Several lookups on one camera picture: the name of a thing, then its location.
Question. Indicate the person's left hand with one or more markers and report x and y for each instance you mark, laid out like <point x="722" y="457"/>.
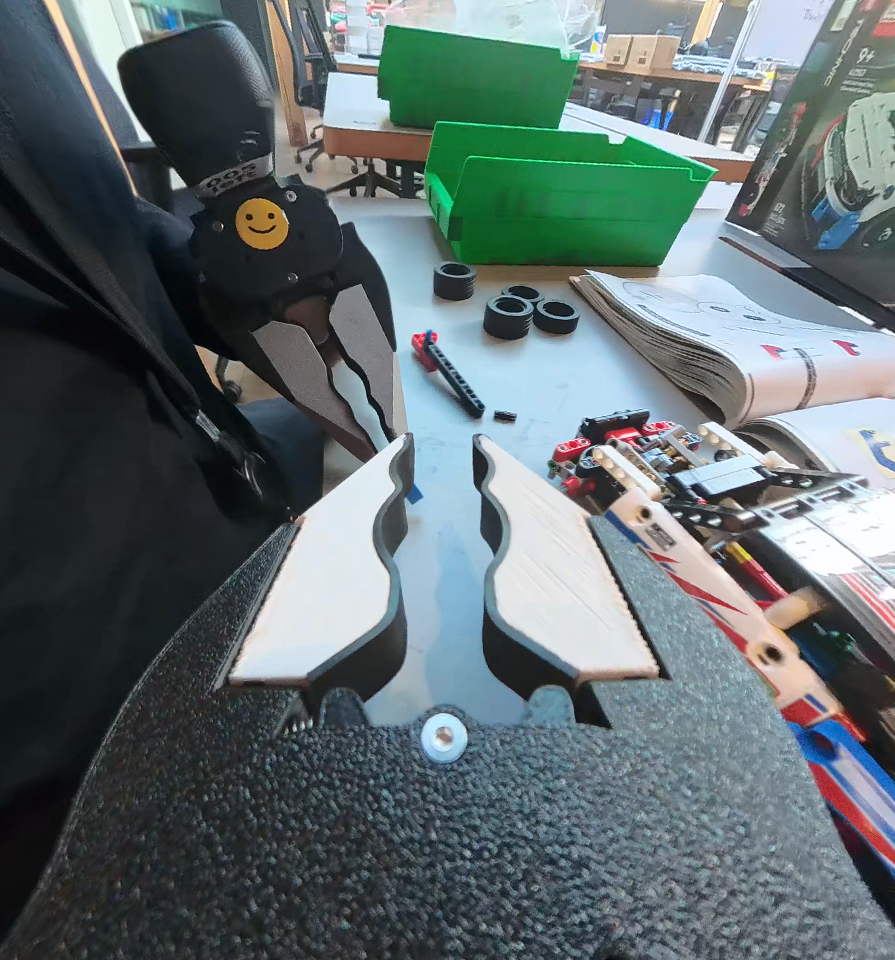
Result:
<point x="309" y="319"/>

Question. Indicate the long black brick beam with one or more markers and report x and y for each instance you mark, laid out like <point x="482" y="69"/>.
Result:
<point x="459" y="382"/>

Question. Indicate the blue angled brick beam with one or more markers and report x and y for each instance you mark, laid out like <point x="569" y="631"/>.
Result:
<point x="415" y="493"/>

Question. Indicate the toy brick race car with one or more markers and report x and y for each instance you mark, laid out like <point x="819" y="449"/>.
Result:
<point x="717" y="480"/>

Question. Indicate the cardboard box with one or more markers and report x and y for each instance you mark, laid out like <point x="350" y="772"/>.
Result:
<point x="618" y="51"/>
<point x="654" y="51"/>

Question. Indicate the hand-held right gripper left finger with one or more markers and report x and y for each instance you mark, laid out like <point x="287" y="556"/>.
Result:
<point x="320" y="600"/>

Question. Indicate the person's dark trousers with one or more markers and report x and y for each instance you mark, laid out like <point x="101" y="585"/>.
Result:
<point x="282" y="450"/>

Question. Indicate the long wooden workbench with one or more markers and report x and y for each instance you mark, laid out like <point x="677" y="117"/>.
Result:
<point x="680" y="75"/>

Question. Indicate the open building instruction booklet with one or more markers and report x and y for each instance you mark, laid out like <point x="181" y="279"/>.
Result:
<point x="717" y="337"/>

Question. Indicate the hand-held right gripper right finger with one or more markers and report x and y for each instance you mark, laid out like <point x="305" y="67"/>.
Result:
<point x="560" y="600"/>

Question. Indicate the green plastic bin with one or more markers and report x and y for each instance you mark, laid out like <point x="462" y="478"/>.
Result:
<point x="567" y="217"/>
<point x="477" y="82"/>

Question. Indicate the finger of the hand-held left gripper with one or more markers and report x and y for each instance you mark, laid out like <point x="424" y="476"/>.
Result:
<point x="297" y="367"/>
<point x="361" y="330"/>

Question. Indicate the red angled brick beam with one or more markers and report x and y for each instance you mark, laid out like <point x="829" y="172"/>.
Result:
<point x="421" y="345"/>

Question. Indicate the person's black jacket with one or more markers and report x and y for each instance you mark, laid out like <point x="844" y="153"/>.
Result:
<point x="80" y="450"/>

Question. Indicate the clear plastic bag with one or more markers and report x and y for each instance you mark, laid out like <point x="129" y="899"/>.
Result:
<point x="522" y="22"/>

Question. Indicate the black toy set box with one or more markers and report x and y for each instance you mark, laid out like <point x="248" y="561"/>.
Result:
<point x="830" y="150"/>

